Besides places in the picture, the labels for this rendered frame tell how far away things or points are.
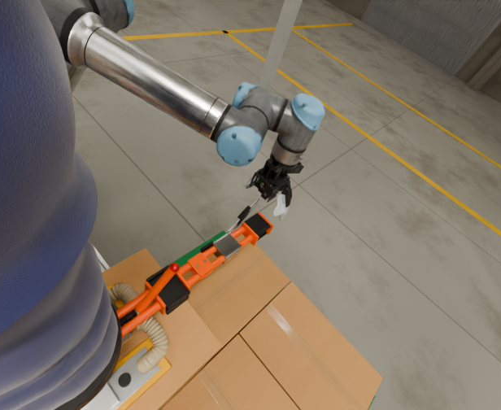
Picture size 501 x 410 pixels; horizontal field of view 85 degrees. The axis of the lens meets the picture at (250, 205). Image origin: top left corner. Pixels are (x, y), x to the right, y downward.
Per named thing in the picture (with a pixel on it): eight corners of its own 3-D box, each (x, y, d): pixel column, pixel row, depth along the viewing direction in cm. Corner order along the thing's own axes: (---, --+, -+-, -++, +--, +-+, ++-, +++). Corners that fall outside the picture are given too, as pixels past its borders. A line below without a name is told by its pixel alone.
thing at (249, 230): (253, 246, 92) (258, 237, 88) (238, 230, 94) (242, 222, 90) (269, 233, 97) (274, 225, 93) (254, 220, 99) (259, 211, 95)
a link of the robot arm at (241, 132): (-34, -44, 37) (268, 141, 45) (30, -50, 45) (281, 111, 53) (-12, 38, 46) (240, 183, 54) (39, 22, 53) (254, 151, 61)
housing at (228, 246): (224, 265, 84) (226, 259, 81) (209, 250, 86) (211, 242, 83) (239, 254, 89) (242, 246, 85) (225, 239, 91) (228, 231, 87)
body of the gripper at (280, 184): (247, 186, 75) (261, 154, 66) (267, 175, 81) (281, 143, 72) (267, 205, 73) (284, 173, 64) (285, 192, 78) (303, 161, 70)
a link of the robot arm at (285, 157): (289, 129, 69) (313, 149, 66) (281, 144, 72) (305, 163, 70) (270, 137, 64) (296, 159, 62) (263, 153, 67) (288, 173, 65)
